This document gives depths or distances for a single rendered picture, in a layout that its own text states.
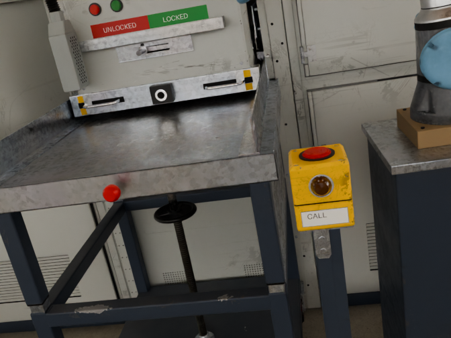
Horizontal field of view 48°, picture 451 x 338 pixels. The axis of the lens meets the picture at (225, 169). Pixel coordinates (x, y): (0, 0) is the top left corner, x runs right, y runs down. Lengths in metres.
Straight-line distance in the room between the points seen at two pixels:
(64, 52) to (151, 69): 0.23
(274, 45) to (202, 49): 0.27
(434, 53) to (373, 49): 0.60
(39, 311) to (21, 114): 0.61
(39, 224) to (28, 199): 0.85
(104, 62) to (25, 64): 0.27
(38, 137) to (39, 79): 0.36
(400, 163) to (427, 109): 0.16
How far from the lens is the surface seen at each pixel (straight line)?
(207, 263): 1.84
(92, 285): 1.98
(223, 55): 1.38
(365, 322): 1.85
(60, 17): 1.38
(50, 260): 2.00
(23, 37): 1.64
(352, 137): 1.62
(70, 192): 1.03
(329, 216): 0.71
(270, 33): 1.56
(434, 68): 0.99
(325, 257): 0.77
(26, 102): 1.61
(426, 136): 1.14
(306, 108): 1.60
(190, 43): 1.38
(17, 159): 1.23
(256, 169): 0.93
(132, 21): 1.41
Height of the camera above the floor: 1.14
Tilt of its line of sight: 20 degrees down
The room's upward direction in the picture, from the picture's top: 11 degrees counter-clockwise
